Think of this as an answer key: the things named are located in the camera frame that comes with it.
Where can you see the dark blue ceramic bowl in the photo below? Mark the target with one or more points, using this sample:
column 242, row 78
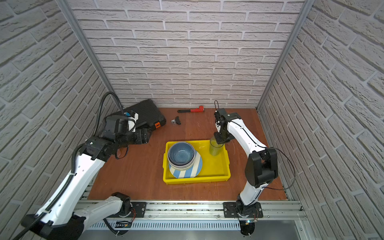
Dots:
column 181, row 153

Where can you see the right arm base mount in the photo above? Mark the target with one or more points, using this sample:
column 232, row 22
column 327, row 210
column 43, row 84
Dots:
column 239, row 210

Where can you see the blue translucent cup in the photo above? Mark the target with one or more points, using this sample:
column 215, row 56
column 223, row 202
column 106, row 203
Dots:
column 215, row 148

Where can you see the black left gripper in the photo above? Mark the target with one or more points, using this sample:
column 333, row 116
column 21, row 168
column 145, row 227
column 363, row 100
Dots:
column 144, row 137

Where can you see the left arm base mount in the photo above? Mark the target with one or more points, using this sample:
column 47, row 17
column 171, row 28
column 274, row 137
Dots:
column 135, row 208

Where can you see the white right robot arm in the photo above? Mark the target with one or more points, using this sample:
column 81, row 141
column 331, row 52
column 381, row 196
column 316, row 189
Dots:
column 261, row 168

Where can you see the translucent purple bowl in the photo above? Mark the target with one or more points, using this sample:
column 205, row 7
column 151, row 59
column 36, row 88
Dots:
column 182, row 167

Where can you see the small dark object on table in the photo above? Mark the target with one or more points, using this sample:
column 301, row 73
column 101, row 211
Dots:
column 176, row 121

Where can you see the yellow plastic bin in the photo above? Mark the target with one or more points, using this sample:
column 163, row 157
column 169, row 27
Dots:
column 215, row 168

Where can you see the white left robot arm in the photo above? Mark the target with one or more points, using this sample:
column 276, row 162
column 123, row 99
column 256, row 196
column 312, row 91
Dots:
column 57, row 219

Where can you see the black plastic tool case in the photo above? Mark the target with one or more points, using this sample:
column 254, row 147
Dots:
column 150, row 117

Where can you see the red black pipe wrench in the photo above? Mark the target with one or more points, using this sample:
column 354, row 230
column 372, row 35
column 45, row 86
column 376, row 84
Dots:
column 200, row 109

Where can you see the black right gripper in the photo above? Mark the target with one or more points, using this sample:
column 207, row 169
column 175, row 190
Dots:
column 220, row 140

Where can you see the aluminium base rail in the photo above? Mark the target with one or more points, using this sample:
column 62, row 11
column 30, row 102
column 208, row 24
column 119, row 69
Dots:
column 281, row 217

